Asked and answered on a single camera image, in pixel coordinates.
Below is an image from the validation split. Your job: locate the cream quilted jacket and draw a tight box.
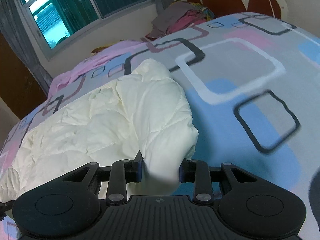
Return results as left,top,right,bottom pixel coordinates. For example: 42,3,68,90
1,59,199,202

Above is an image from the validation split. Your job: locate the pile of folded clothes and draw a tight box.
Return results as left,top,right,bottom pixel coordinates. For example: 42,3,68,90
145,1,215,41

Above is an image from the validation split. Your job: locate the pink blanket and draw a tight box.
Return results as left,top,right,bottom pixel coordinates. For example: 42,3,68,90
48,40,146,98

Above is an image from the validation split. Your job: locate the dark wooden door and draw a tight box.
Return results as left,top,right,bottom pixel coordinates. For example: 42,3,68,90
0,35,47,119

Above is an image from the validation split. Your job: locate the window with grey frame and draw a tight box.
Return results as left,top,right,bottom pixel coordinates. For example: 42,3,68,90
18,0,148,60

